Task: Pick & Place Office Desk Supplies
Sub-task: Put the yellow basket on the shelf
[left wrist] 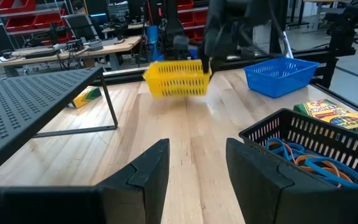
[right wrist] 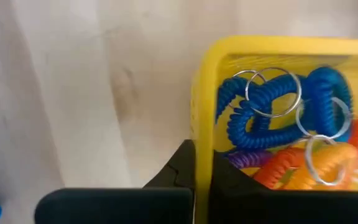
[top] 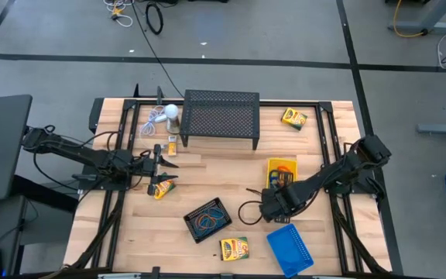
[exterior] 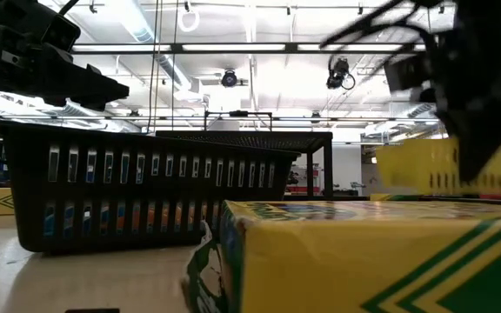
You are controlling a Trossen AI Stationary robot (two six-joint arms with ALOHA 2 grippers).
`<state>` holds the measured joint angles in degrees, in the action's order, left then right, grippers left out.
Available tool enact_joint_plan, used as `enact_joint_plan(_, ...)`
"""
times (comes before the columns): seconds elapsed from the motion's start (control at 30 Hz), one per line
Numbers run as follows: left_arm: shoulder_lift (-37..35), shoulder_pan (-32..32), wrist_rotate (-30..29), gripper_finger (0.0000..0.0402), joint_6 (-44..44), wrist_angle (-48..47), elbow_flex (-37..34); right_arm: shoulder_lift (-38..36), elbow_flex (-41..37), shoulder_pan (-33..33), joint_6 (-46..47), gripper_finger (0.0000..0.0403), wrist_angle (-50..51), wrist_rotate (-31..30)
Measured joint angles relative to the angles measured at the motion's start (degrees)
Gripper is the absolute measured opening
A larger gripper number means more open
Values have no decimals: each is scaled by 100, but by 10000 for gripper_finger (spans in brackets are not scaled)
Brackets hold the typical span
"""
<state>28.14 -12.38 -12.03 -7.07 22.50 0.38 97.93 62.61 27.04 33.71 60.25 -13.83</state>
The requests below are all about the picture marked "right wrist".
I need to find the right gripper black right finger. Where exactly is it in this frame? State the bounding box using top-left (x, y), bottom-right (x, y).
top-left (208, 151), bottom-right (358, 224)

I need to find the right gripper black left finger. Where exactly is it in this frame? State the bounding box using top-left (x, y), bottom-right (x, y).
top-left (34, 139), bottom-right (196, 224)

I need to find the purple coil keychain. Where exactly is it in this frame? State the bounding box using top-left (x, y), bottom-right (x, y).
top-left (227, 150), bottom-right (275, 170)

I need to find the blue coil keychain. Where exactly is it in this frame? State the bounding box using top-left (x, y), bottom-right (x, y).
top-left (215, 67), bottom-right (306, 151)
top-left (295, 65), bottom-right (354, 142)

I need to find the yellow-orange coil keychain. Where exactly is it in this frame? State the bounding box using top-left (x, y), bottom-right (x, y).
top-left (283, 134), bottom-right (358, 191)

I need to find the yellow plastic slotted basket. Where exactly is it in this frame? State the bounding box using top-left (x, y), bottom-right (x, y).
top-left (190, 35), bottom-right (358, 224)

